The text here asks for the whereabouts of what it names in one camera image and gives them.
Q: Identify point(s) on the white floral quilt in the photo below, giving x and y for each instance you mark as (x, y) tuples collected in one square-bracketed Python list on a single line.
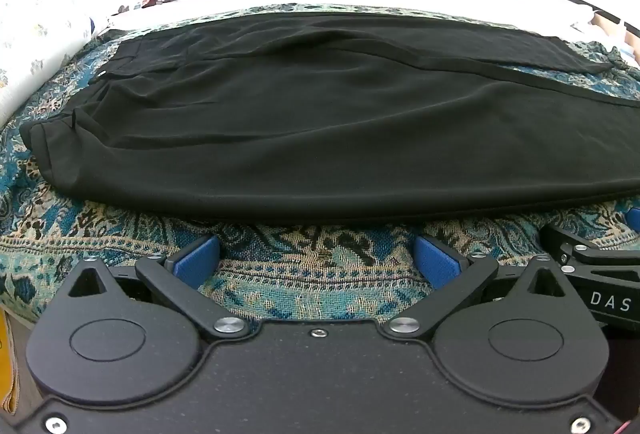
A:
[(35, 29)]

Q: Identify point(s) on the black pants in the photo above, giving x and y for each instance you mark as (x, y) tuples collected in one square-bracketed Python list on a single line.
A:
[(325, 114)]

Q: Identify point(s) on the yellow object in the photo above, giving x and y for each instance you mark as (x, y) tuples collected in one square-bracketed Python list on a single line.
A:
[(6, 359)]

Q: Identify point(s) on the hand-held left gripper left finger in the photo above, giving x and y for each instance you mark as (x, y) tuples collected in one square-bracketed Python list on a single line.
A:
[(199, 260)]

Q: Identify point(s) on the teal patterned blanket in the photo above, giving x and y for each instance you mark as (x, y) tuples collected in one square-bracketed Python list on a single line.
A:
[(325, 284)]

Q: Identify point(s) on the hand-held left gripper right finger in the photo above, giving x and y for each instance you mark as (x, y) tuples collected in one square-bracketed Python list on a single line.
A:
[(436, 263)]

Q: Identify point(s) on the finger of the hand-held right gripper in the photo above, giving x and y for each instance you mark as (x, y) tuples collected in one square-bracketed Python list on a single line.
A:
[(635, 219), (567, 241)]

